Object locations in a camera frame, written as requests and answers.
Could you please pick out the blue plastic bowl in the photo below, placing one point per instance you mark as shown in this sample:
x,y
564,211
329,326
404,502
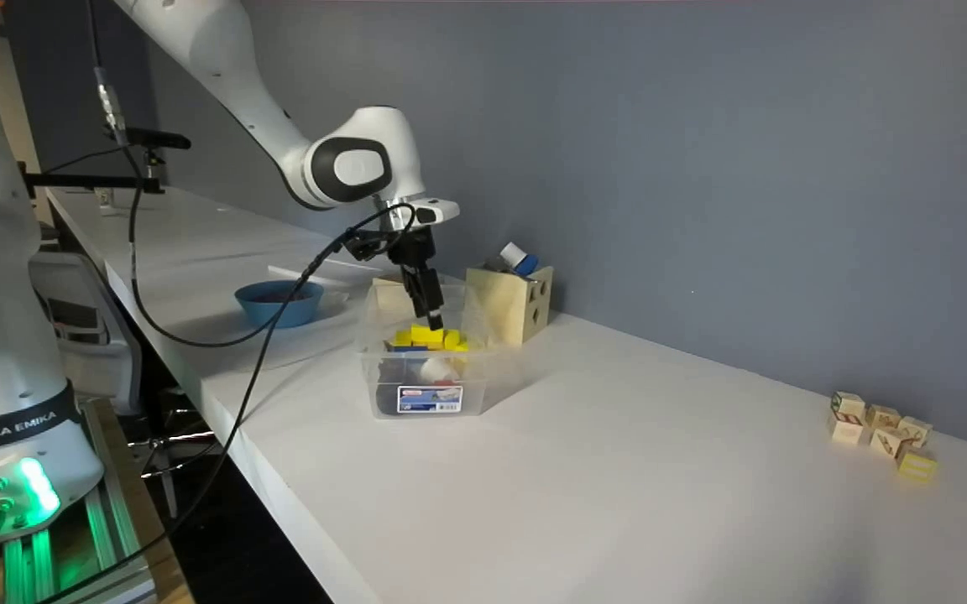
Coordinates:
x,y
278,311

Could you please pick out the small wooden letter block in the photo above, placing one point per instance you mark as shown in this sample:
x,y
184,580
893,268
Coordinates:
x,y
885,421
887,446
918,430
848,406
848,436

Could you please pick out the white plastic cap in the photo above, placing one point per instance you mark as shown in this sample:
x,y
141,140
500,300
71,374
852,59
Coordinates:
x,y
433,367
515,252

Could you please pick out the wooden shape sorter box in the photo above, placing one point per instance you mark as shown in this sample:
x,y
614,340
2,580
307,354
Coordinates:
x,y
500,308

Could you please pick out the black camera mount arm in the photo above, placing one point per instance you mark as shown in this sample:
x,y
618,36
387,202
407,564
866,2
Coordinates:
x,y
81,178

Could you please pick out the white control box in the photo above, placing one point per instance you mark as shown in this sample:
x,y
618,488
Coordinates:
x,y
92,338

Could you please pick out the yellow toy piece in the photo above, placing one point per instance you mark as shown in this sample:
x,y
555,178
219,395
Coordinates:
x,y
449,340

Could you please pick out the yellowish wooden letter block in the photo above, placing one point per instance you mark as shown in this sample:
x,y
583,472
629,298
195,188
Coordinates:
x,y
918,468

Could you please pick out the clear plastic container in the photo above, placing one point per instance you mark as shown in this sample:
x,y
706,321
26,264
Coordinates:
x,y
500,374

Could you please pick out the black stereo camera bar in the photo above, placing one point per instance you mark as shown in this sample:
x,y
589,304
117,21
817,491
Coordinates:
x,y
160,140

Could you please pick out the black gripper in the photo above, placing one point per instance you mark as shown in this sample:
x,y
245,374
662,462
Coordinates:
x,y
416,252

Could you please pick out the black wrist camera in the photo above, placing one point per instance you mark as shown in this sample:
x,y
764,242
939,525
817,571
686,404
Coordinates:
x,y
369,242

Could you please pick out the robot mounting platform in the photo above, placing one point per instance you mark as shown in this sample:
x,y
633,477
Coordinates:
x,y
115,557

